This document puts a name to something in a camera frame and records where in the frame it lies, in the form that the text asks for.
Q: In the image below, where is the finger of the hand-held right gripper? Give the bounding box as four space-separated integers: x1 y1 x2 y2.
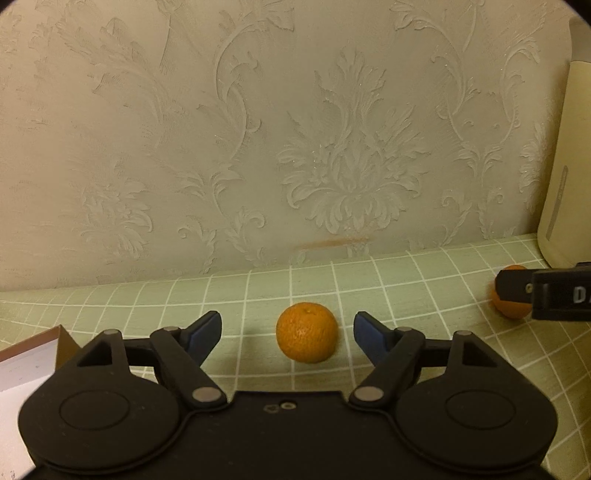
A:
495 268 533 305

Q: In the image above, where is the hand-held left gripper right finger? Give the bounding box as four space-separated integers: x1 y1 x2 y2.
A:
348 311 509 411

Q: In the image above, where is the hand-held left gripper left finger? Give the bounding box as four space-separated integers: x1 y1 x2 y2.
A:
55 311 228 411

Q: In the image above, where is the orange tangerine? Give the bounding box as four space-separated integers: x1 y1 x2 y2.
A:
276 302 339 363
490 264 532 320

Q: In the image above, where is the cardboard box with white inside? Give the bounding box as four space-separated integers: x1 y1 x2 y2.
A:
0 324 82 478

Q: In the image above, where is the green checkered tablecloth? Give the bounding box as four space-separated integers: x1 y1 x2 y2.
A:
0 233 591 462

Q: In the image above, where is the cream thermos jug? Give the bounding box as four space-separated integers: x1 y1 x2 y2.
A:
537 18 591 269

